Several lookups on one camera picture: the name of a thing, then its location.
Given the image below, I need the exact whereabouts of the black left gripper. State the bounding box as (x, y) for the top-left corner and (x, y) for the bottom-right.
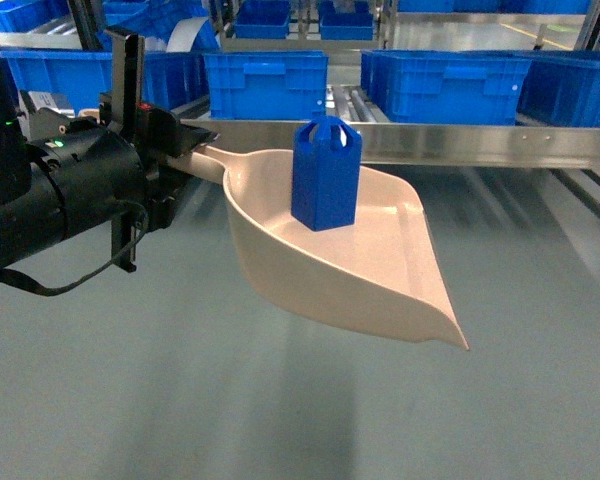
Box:
(130, 102), (216, 232)

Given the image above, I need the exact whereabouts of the blue plastic block part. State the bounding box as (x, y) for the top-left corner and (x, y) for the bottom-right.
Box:
(291, 116), (362, 231)

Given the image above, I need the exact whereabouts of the beige plastic dustpan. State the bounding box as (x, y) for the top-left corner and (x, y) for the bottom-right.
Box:
(167, 146), (469, 349)

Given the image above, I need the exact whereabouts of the steel shelf rack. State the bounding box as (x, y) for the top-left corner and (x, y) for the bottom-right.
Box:
(0, 20), (600, 198)

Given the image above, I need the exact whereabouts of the blue plastic crate far left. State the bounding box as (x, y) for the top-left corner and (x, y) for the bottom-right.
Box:
(0, 49), (209, 110)

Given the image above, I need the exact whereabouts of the blue plastic crate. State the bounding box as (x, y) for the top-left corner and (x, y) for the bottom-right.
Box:
(0, 49), (209, 110)
(518, 51), (600, 128)
(361, 50), (531, 126)
(204, 50), (329, 120)

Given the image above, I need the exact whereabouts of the white roll sheet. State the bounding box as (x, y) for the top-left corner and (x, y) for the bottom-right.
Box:
(166, 17), (206, 53)

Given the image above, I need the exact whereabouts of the blue plastic crate far right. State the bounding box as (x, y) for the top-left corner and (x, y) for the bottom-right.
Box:
(518, 51), (600, 128)

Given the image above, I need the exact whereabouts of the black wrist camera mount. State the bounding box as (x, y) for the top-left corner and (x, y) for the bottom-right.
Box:
(105, 25), (145, 140)

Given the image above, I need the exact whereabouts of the black cable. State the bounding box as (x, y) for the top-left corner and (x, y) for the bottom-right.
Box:
(0, 199), (149, 298)

